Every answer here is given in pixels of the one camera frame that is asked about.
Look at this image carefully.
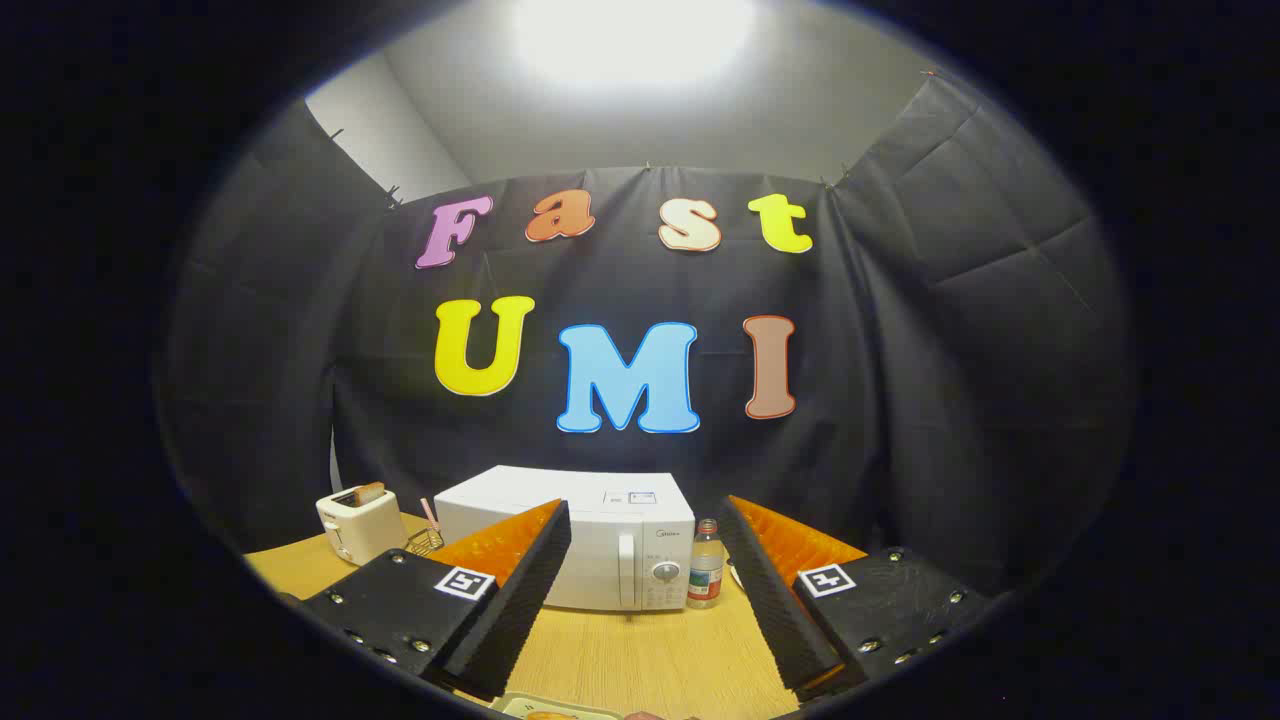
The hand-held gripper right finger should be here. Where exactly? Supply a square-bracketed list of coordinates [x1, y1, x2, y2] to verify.
[718, 495, 1001, 694]

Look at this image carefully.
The clear bottle red label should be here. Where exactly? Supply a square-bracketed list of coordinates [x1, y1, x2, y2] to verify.
[687, 519, 725, 610]

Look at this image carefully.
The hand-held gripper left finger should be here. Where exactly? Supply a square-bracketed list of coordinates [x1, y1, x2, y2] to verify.
[300, 498, 573, 701]

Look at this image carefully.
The white toaster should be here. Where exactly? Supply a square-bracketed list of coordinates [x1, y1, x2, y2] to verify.
[316, 485, 408, 567]

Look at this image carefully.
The pale food tray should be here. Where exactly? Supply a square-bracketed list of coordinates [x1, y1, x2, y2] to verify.
[490, 693, 651, 720]

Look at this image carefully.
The white microwave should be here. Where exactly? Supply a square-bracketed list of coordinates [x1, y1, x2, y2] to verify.
[434, 465, 696, 613]

